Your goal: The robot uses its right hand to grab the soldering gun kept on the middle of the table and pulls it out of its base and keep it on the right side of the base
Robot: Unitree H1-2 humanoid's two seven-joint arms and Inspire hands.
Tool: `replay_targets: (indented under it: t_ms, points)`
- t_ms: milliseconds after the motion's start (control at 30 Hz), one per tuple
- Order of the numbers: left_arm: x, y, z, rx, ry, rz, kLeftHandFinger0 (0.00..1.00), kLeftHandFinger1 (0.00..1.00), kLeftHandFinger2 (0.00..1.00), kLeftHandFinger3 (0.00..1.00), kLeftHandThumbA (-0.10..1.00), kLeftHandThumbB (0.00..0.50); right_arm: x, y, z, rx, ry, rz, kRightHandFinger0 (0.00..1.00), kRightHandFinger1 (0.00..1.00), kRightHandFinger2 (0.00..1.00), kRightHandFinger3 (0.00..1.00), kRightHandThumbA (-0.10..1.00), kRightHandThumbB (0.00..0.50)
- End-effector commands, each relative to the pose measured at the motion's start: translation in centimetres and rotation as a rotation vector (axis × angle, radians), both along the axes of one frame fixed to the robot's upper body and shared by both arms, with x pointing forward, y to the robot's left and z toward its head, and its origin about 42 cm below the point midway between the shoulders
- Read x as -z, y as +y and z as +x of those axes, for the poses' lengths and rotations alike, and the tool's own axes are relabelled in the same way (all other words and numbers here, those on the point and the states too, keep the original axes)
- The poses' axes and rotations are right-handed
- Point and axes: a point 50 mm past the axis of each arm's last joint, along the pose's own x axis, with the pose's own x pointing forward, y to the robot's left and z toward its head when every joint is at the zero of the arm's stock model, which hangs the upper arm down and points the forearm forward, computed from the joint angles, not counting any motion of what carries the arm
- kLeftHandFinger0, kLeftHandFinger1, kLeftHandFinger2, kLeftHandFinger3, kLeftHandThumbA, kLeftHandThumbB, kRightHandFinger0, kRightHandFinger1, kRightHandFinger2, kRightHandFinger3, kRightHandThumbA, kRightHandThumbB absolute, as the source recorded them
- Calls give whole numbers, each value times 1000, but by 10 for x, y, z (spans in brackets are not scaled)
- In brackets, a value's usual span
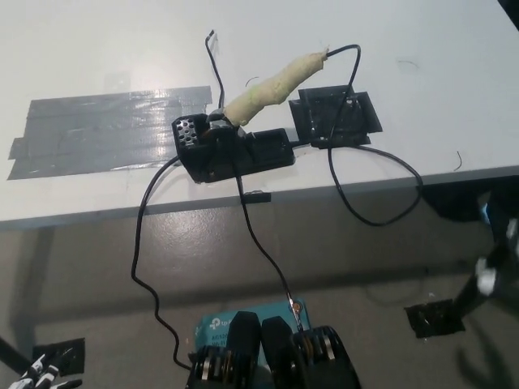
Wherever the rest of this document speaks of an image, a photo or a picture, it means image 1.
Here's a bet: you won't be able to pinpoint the black soldering iron cable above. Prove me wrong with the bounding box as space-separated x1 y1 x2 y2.
288 43 424 227

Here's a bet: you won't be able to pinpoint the soldering iron with yellow foam handle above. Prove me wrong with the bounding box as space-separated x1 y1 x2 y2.
206 47 330 131

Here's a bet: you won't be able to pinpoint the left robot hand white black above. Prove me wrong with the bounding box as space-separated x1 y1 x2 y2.
14 351 83 389

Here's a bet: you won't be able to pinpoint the teal tp-link box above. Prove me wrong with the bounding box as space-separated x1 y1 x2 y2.
193 298 314 365

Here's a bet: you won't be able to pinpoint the black power cable of base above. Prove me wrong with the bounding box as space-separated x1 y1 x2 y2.
130 156 193 370

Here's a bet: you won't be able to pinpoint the black cable with connector plug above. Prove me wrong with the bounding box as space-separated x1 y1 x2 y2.
231 172 304 334

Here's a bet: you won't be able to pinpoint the black robot torso blocks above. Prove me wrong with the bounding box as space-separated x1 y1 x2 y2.
186 310 362 389

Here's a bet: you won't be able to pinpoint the thin black cable with bare end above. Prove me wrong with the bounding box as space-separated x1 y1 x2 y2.
204 29 227 113

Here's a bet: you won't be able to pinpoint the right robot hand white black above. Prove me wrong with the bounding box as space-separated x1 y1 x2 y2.
474 256 500 294

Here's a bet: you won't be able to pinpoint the grey duct tape patch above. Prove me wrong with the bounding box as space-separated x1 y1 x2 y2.
6 84 214 182

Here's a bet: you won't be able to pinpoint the black soldering iron base stand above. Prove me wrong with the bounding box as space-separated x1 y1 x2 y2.
170 113 297 186

